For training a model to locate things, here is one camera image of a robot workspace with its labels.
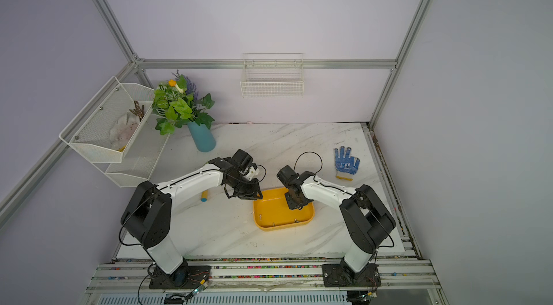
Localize yellow plastic storage box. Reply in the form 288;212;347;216
253;188;315;231

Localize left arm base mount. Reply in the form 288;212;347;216
148;260;211;290

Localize blue dotted work glove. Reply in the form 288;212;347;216
334;146;360;181

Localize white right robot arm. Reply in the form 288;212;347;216
276;166;396;273

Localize white cloth in shelf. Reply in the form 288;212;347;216
109;113;140;151

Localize green yellow brush tool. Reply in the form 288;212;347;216
200;191;209;202

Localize green artificial plant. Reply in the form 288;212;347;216
153;70;215;136

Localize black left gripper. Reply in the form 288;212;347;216
230;172;266;198

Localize aluminium rail platform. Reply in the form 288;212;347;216
80;257;448;304

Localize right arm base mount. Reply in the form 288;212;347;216
321;258;382;289

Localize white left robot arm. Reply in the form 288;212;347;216
120;149;263;276

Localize teal vase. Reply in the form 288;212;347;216
187;122;216;152

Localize white wire wall basket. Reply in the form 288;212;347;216
240;53;305;98

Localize brown twigs in shelf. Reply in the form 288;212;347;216
129;100;145;121

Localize white mesh wall shelf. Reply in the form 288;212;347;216
59;77;168;188

